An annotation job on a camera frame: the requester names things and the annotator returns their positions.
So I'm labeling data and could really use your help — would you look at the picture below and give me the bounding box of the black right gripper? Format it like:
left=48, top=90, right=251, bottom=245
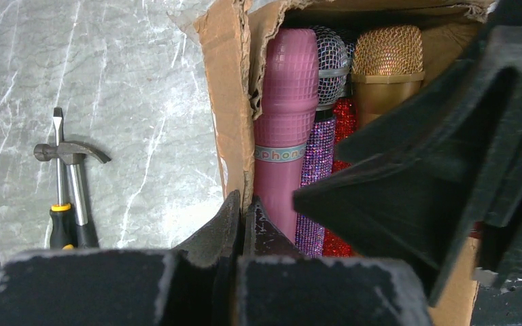
left=293, top=1, right=522, bottom=304

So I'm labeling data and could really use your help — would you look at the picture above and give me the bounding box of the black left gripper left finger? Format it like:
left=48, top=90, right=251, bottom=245
left=0, top=190, right=241, bottom=325

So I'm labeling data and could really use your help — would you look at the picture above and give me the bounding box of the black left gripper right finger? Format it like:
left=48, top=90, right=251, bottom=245
left=238, top=198, right=432, bottom=325

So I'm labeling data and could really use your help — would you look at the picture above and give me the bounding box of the gold microphone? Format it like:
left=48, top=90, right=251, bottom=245
left=351, top=24, right=425, bottom=127

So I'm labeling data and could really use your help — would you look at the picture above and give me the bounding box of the purple glitter microphone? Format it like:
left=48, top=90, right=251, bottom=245
left=295, top=26, right=350, bottom=258

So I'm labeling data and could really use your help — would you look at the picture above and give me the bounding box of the brown cardboard box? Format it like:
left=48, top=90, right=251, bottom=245
left=192, top=1, right=494, bottom=325

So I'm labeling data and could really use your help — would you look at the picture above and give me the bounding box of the pink toy microphone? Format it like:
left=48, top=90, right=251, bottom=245
left=254, top=29, right=319, bottom=241

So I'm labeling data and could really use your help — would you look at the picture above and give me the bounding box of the red glitter microphone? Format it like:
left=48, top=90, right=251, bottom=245
left=323, top=97, right=357, bottom=257

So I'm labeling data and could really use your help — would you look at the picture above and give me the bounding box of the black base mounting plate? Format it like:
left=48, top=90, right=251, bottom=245
left=470, top=278, right=522, bottom=325

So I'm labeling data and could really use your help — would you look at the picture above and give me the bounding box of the yellow black screwdriver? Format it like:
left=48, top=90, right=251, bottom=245
left=48, top=107, right=78, bottom=251

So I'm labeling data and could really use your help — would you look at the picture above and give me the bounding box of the claw hammer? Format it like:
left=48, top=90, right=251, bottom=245
left=33, top=141, right=111, bottom=248

